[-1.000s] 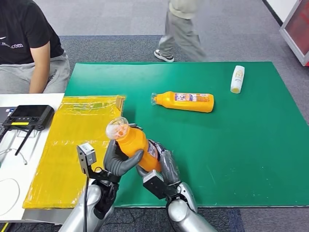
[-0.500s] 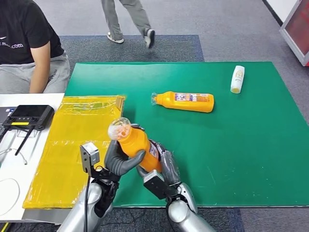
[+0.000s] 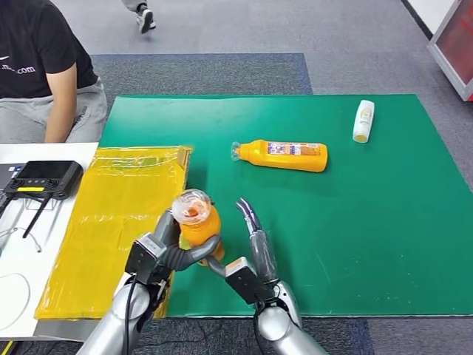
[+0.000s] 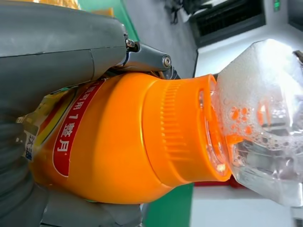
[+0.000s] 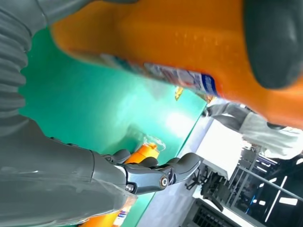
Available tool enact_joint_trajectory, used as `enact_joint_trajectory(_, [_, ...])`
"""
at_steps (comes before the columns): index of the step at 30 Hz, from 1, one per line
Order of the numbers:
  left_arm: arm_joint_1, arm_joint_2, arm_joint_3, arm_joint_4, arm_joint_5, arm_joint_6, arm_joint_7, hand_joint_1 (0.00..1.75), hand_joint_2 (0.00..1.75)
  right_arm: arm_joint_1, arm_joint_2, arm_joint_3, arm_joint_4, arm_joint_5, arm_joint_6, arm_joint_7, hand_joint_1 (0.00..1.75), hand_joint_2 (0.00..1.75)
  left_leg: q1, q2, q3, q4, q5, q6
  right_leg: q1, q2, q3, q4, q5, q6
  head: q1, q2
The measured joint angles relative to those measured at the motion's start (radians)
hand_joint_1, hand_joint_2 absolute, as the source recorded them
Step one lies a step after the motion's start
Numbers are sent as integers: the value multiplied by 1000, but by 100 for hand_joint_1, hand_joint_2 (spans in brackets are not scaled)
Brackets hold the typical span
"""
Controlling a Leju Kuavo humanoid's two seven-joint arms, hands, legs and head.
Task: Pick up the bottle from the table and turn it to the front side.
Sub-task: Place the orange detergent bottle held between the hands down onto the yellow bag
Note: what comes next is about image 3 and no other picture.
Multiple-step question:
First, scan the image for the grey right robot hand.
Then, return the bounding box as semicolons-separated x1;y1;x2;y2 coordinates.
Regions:
204;197;278;285

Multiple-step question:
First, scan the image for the walking person's foot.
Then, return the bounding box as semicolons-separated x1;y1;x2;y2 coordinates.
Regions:
121;0;157;34

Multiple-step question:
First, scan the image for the person in black shirt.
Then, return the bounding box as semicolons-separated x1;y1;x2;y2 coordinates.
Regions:
0;0;108;144

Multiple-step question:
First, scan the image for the small white bottle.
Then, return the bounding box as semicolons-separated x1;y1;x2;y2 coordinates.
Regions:
352;99;375;144

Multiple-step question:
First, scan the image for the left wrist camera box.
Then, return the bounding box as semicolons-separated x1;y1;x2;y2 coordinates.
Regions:
124;233;168;286

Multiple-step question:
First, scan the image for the black remote controller with antennas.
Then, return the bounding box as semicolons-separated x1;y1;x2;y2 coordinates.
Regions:
0;160;84;240

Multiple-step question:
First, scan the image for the green table mat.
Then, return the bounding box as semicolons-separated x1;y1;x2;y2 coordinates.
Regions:
99;94;473;319

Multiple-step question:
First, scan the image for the thin grey wire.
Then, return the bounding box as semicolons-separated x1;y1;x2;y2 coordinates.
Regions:
0;226;41;254

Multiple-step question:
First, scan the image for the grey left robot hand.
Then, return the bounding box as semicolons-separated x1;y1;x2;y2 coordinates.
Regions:
153;210;223;274

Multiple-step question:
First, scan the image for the yellow plastic sheet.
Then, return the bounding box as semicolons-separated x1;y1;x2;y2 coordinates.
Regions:
34;144;193;322

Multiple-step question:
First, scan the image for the orange bottle with clear cap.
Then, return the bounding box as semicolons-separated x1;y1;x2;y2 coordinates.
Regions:
230;139;328;173
170;189;226;266

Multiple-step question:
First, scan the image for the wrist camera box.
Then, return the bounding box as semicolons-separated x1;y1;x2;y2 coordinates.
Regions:
124;233;168;286
224;257;275;305

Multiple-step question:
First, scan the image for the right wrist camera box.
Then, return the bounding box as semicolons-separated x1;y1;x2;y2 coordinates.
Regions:
224;257;275;305

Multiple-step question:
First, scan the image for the white and red cabinet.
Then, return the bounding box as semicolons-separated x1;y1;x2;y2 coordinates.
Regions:
428;0;473;102

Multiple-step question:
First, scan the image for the thin white cable loop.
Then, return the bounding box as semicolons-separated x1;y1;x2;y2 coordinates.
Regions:
0;272;31;331

